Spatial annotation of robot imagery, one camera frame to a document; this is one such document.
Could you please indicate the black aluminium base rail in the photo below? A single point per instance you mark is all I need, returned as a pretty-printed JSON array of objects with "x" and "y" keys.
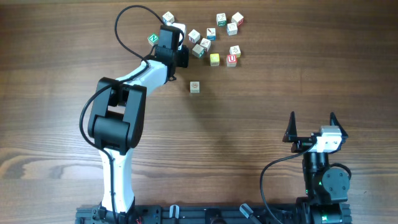
[{"x": 282, "y": 213}]

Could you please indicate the blue pattern wooden block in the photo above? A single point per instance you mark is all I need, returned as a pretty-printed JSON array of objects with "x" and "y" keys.
[{"x": 168, "y": 18}]

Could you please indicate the white red-sided block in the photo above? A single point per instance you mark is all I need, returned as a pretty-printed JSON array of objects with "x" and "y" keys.
[{"x": 194, "y": 36}]

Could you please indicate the yellow sided picture block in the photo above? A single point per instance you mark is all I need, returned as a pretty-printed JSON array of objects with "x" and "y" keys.
[{"x": 235, "y": 50}]

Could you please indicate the red pattern tilted block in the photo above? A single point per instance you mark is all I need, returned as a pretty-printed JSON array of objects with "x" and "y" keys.
[{"x": 206, "y": 44}]

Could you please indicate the yellow wooden block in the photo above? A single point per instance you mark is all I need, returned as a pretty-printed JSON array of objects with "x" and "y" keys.
[{"x": 214, "y": 59}]

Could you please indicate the red picture wooden block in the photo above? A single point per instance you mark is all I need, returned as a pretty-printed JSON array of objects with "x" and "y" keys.
[{"x": 194, "y": 87}]

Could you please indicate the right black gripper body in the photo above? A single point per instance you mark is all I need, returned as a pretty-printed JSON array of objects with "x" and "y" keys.
[{"x": 301, "y": 144}]

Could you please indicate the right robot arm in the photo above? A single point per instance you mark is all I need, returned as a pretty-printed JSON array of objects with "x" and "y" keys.
[{"x": 326, "y": 184}]

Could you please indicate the green Z wooden block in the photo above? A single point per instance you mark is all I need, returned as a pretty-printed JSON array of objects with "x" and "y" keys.
[{"x": 221, "y": 19}]

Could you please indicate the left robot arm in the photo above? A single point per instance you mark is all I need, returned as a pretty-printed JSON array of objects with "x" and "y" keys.
[{"x": 117, "y": 119}]

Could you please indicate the blue brush picture block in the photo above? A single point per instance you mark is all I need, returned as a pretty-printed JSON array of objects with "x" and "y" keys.
[{"x": 211, "y": 33}]

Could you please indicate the lower green N block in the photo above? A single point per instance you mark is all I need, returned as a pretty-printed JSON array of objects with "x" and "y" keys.
[{"x": 153, "y": 39}]

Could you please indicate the red sided corner block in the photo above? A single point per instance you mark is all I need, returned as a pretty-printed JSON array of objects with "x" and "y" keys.
[{"x": 237, "y": 18}]

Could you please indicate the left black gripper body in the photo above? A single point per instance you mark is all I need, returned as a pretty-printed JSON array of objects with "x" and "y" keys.
[{"x": 183, "y": 57}]

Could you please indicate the teal sided wooden block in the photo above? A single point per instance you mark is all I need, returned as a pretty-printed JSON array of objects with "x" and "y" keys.
[{"x": 198, "y": 51}]

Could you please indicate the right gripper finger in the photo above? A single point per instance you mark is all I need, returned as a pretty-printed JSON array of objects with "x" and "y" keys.
[
  {"x": 334, "y": 122},
  {"x": 291, "y": 131}
]

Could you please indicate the red U wooden block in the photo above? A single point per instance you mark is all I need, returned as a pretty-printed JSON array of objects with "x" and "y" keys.
[{"x": 231, "y": 60}]

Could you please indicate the blue sided picture block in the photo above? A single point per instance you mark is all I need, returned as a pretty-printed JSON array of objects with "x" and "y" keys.
[{"x": 232, "y": 29}]

